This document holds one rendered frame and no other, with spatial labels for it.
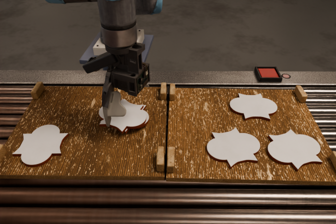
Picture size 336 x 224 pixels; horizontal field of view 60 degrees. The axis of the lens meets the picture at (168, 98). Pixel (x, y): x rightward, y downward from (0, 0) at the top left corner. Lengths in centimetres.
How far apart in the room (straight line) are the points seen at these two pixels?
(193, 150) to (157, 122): 14
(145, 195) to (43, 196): 23
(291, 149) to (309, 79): 40
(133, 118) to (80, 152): 16
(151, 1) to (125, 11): 58
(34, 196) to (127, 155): 22
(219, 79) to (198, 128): 28
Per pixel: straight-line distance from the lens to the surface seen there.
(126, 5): 60
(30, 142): 82
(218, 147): 74
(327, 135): 91
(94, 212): 67
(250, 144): 76
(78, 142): 79
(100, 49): 126
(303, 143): 81
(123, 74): 66
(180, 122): 81
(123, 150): 74
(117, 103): 70
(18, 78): 114
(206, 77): 103
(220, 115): 84
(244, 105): 88
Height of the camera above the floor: 148
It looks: 38 degrees down
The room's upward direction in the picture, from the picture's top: straight up
